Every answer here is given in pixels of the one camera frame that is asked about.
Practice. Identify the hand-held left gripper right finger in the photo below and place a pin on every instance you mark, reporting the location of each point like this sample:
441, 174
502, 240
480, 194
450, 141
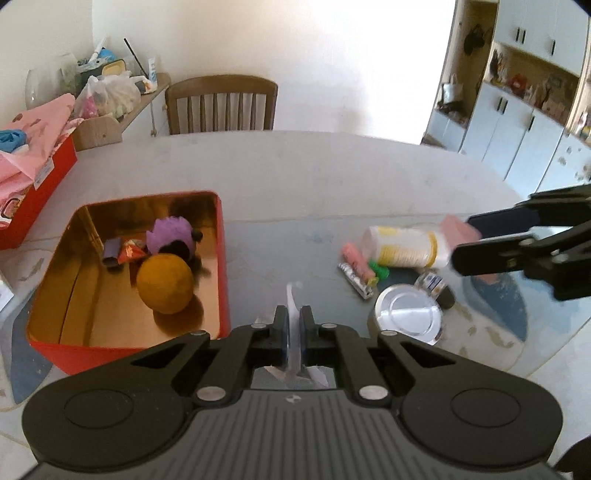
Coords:
306, 332

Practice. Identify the dark hanging hat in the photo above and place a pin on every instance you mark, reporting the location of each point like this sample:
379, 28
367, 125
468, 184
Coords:
475, 37

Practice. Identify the pink printed cloth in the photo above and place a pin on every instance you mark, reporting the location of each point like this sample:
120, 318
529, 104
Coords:
37, 124

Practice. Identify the white sideboard cabinet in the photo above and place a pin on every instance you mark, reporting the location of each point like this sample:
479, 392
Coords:
143, 115

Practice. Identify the pink tube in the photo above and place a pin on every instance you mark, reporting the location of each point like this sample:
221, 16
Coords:
353, 254

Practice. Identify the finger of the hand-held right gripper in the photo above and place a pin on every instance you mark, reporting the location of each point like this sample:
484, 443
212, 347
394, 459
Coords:
503, 224
485, 258

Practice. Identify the small purple box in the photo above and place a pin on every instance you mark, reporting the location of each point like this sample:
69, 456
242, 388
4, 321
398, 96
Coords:
112, 254

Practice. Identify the glass vase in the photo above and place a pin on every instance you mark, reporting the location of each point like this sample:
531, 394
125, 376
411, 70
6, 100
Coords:
46, 83

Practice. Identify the white tube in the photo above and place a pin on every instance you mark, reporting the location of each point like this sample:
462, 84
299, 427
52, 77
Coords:
152, 74

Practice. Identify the white tote bag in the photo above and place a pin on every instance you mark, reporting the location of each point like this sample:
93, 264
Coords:
450, 92

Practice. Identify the purple plush toy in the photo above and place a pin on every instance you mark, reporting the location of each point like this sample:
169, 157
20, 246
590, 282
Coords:
168, 233

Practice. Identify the round metal tin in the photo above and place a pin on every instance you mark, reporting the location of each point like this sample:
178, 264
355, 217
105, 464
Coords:
408, 314

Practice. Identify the wooden chair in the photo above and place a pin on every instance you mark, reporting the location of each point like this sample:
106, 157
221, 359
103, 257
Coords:
221, 106

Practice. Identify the orange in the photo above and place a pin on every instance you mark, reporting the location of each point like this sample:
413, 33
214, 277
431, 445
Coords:
164, 284

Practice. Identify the patterned snack stick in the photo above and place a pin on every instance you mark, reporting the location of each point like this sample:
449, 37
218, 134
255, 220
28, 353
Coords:
358, 281

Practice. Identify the red gift box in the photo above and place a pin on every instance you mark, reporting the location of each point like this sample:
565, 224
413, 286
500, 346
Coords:
41, 184

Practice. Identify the white sunglasses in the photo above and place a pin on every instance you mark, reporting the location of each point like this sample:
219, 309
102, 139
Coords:
292, 295

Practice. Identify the cupboard shelf ornaments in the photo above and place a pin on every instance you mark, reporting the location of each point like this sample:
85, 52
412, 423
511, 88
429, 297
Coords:
531, 87

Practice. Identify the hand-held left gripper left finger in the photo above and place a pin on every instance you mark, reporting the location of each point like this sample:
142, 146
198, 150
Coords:
280, 332

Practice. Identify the white yellow bottle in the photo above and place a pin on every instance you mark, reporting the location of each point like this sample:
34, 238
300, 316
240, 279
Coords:
401, 247

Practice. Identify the pale blue wall cupboard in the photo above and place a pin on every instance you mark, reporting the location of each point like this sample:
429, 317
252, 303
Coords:
521, 129

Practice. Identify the red snack packet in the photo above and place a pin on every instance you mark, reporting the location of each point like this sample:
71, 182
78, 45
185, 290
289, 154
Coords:
131, 249

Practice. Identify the green toy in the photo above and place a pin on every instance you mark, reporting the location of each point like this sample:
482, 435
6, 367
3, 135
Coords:
379, 270

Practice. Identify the clear plastic bag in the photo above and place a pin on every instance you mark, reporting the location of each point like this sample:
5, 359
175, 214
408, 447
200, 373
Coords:
111, 97

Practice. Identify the black thin stick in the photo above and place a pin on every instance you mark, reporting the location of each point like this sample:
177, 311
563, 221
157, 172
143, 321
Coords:
134, 55

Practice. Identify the red tin box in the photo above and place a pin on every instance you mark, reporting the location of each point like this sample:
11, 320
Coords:
92, 295

